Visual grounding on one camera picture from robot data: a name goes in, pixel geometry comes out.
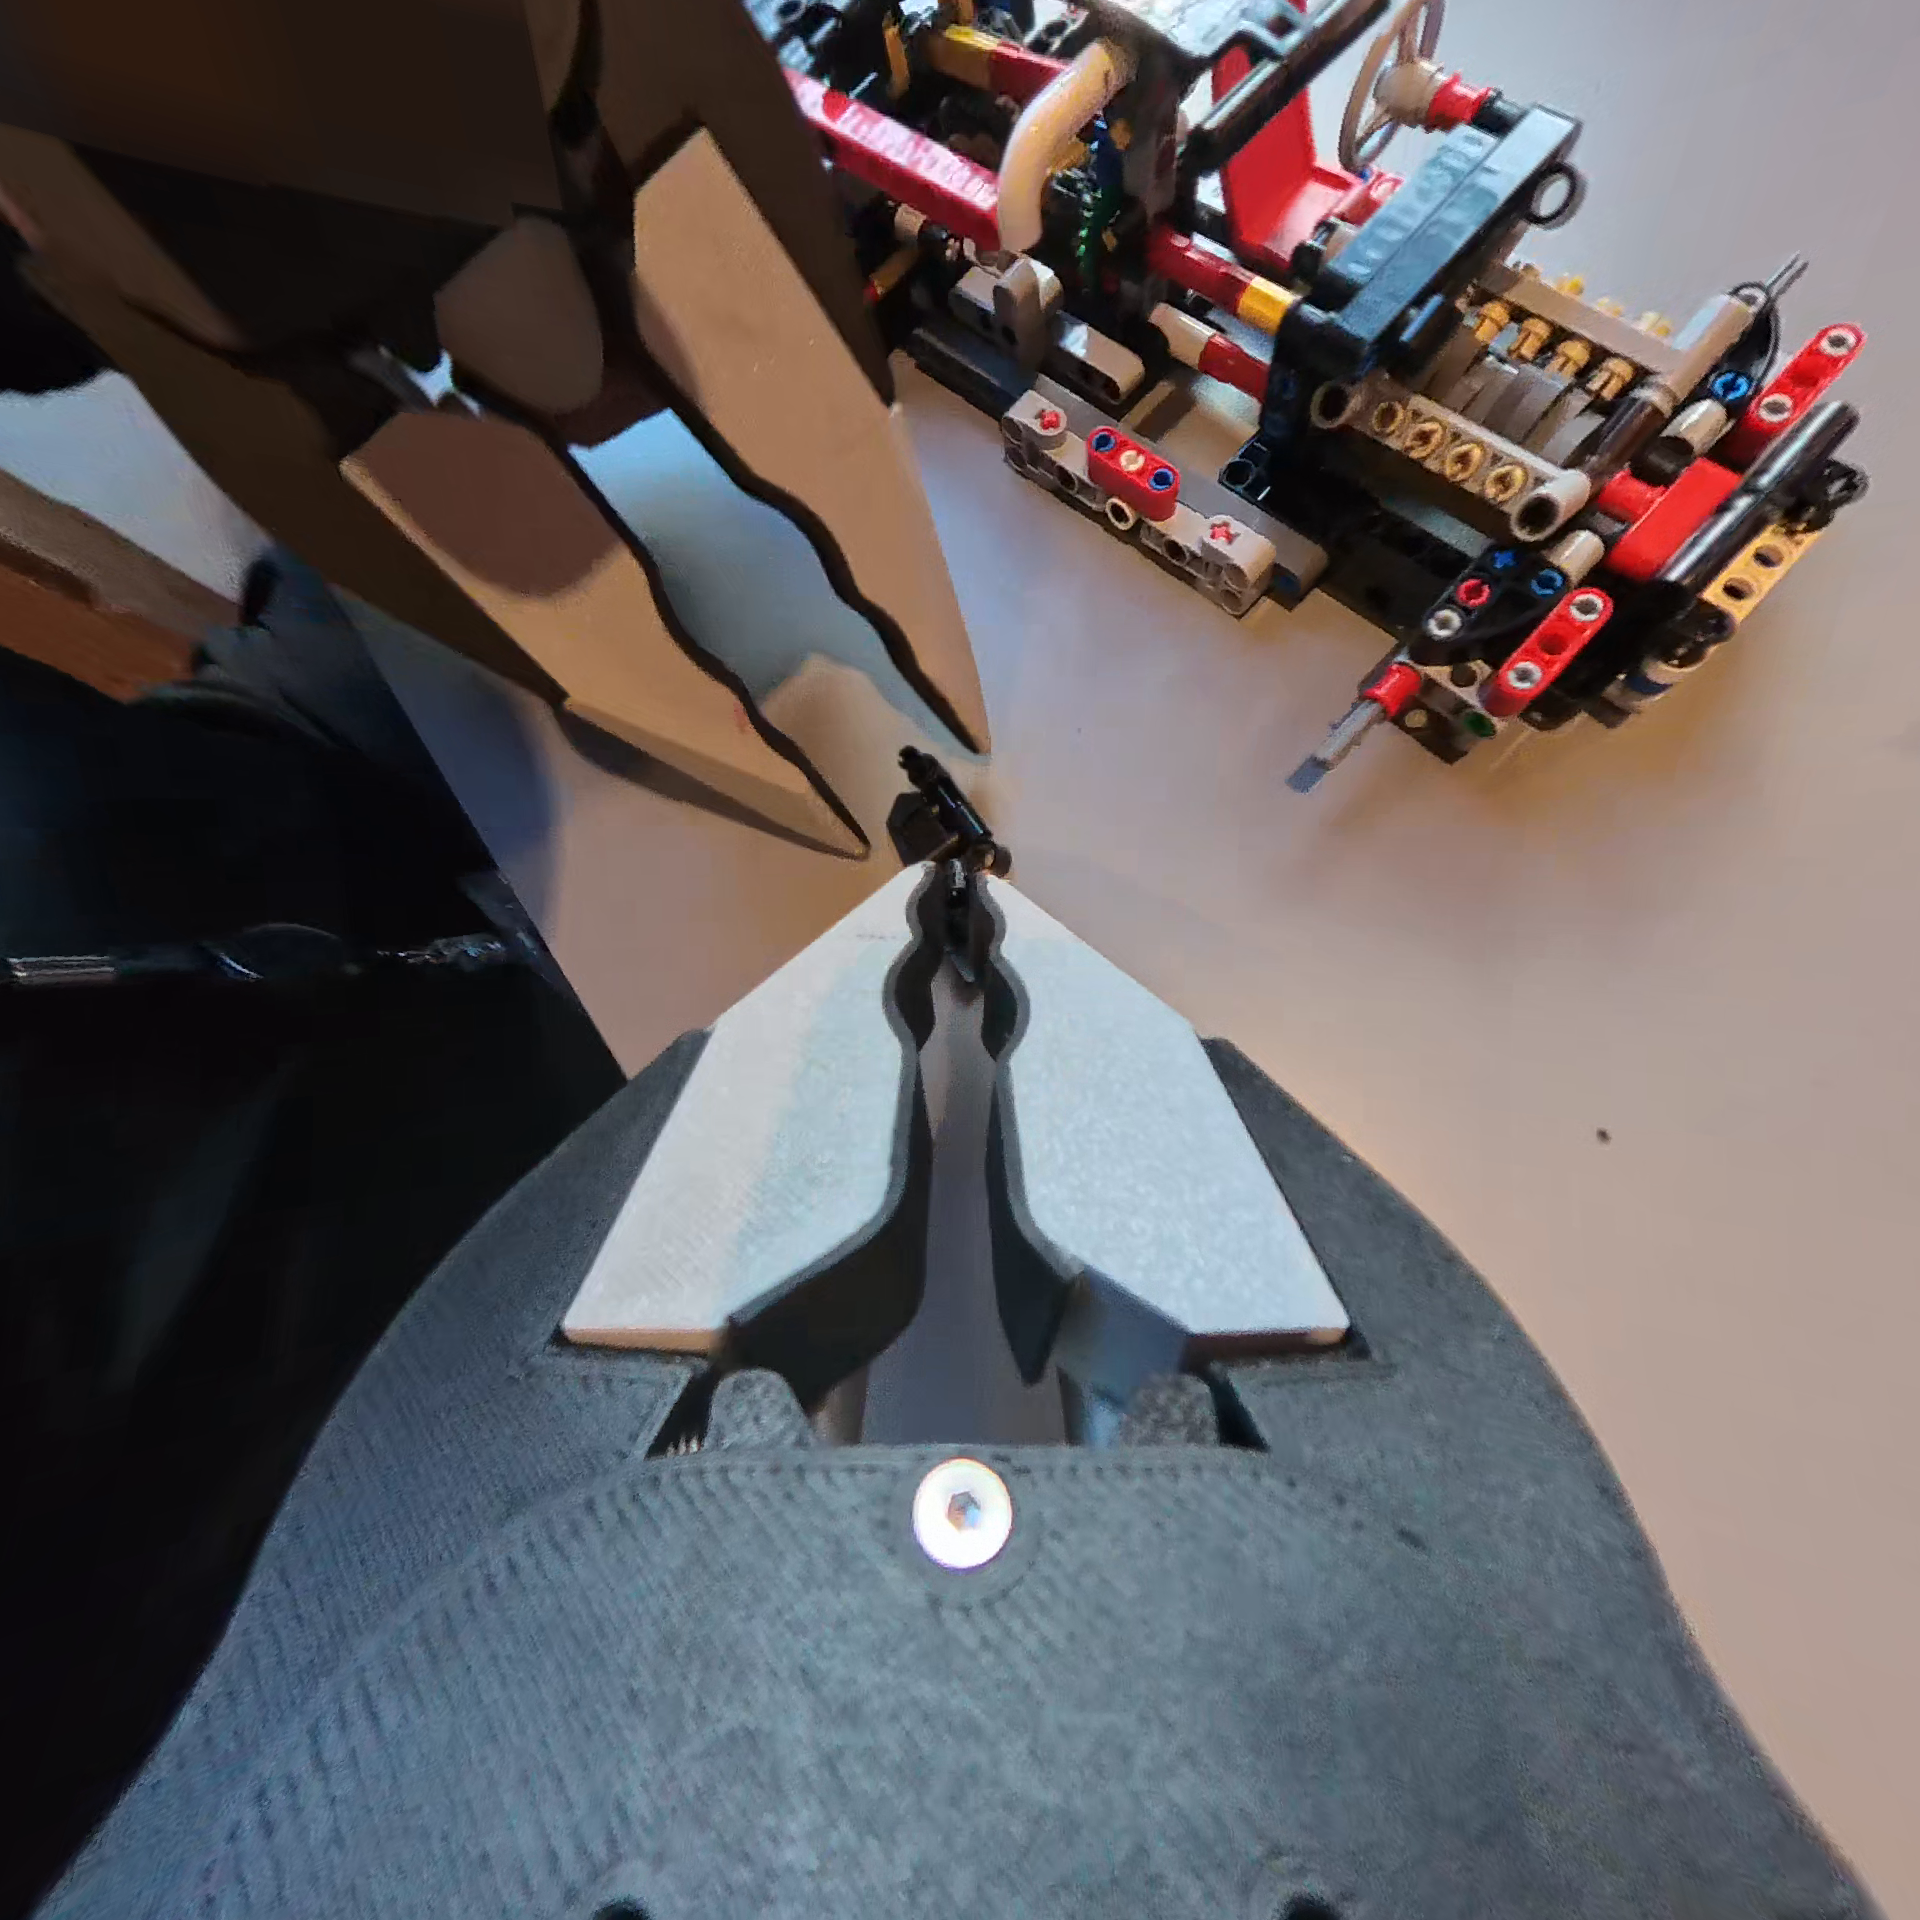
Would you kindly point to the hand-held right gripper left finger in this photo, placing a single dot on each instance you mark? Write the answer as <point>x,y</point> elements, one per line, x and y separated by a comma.
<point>751,1184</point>

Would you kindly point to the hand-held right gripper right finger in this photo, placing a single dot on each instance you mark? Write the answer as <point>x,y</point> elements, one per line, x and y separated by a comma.
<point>1155,1184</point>

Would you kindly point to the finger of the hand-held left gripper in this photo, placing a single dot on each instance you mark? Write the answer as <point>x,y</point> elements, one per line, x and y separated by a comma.
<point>494,511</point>
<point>781,389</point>

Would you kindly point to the black toy brick pin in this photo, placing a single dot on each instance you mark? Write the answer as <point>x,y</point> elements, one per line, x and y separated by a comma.
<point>960,916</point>

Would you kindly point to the black toy brick connector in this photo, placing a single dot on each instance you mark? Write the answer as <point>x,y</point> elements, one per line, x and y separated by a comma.
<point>918,822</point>

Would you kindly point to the grey desk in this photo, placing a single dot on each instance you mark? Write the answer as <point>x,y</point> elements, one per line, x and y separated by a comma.
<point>1349,975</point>

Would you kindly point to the person's dark trousers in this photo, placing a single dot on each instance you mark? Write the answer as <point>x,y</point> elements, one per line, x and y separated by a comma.
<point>224,1200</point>

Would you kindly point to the toy building brick car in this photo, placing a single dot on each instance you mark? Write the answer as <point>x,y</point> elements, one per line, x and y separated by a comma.
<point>1441,212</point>

